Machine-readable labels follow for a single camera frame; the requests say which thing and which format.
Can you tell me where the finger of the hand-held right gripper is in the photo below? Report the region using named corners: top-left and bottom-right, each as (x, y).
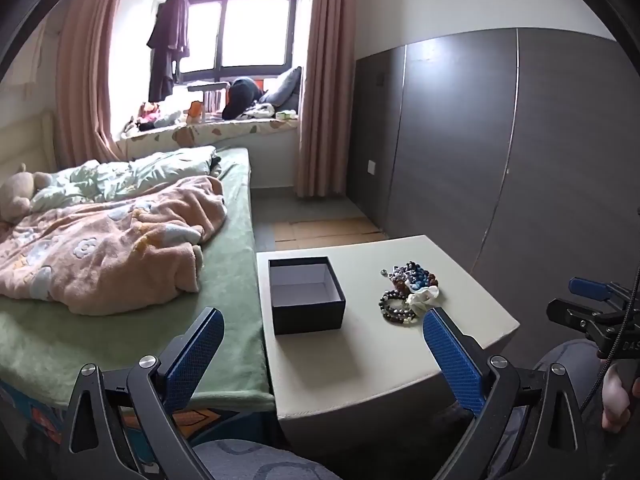
top-left (568, 277), bottom-right (621, 303)
top-left (547, 298), bottom-right (608, 341)

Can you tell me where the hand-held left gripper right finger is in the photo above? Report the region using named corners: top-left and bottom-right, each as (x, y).
top-left (422, 306), bottom-right (591, 480)

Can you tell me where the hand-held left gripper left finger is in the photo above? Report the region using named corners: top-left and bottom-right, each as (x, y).
top-left (59, 306), bottom-right (226, 480)

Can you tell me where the white scrunchie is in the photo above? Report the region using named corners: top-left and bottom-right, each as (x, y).
top-left (405, 285), bottom-right (441, 317)

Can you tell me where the dark bead bracelet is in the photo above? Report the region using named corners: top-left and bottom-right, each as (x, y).
top-left (378, 287), bottom-right (418, 325)

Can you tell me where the heap of colourful bead bracelets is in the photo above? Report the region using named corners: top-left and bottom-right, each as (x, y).
top-left (382, 260), bottom-right (441, 293)

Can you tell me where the black jewelry box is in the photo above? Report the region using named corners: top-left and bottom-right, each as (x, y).
top-left (268, 256), bottom-right (347, 336)

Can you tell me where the person's right hand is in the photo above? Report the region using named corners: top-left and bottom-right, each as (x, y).
top-left (600, 360), bottom-right (640, 433)

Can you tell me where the person's grey trouser leg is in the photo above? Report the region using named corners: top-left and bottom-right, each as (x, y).
top-left (530, 337), bottom-right (608, 411)

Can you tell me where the printed bed base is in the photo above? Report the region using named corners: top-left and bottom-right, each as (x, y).
top-left (0, 377), bottom-right (278, 448)

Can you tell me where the green bed mattress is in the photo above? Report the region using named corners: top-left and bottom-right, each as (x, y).
top-left (0, 147), bottom-right (277, 408)

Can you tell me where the grey patterned seat cushion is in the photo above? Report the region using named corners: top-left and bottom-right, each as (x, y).
top-left (192, 437), bottom-right (341, 480)

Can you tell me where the pink fleece blanket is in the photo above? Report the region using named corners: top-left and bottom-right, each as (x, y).
top-left (0, 176), bottom-right (228, 316)

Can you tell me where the flattened cardboard sheet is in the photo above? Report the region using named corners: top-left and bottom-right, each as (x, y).
top-left (274, 216), bottom-right (388, 243)

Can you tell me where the dark grey wardrobe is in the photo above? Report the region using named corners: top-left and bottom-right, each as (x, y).
top-left (347, 27), bottom-right (640, 291)

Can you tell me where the light green quilt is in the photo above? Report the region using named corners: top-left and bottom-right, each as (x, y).
top-left (30, 145), bottom-right (218, 211)

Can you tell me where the beige plush toy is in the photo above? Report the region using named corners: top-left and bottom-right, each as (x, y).
top-left (0, 162), bottom-right (53, 221)

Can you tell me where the pink soft toy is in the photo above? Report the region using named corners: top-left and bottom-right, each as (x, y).
top-left (132, 102), bottom-right (161, 128)

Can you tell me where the black bag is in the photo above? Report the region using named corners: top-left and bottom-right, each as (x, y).
top-left (221, 76), bottom-right (266, 121)

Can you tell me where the grey pillow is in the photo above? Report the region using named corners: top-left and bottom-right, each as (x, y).
top-left (260, 66), bottom-right (303, 111)

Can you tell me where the pink curtain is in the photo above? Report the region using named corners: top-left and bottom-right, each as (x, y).
top-left (52, 0), bottom-right (133, 163)
top-left (294, 0), bottom-right (357, 198)

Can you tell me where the hanging dark clothing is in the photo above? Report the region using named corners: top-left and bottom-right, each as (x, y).
top-left (146, 0), bottom-right (192, 102)

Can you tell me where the black framed window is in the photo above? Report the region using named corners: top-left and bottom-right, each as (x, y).
top-left (170, 0), bottom-right (301, 86)

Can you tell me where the black braided cable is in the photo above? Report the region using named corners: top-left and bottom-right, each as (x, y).
top-left (580, 265), bottom-right (640, 411)

